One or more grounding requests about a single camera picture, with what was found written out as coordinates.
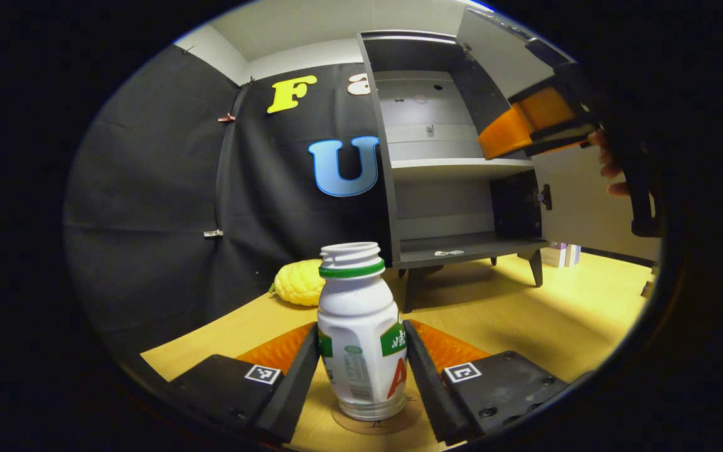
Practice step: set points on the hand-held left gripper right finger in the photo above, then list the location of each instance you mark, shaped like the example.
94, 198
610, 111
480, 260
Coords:
427, 383

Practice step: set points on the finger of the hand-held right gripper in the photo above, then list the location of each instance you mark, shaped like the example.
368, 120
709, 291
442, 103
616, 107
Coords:
503, 135
546, 107

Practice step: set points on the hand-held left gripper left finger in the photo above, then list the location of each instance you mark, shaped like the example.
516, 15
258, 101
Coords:
299, 383

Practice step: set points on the round brown coaster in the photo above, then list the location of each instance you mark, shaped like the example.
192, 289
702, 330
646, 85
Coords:
412, 417

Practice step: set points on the white bottle with green label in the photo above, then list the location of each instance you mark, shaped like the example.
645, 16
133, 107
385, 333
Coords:
358, 326

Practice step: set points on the dark grey cabinet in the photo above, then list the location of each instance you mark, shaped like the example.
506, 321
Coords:
437, 201

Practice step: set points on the pink book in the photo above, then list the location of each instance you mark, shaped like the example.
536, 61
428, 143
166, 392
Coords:
550, 255

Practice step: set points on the white clip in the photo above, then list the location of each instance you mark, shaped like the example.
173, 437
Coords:
213, 233

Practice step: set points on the black backdrop cloth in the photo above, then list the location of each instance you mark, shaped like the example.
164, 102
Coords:
148, 188

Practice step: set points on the pink clip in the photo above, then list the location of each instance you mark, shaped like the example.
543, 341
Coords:
226, 118

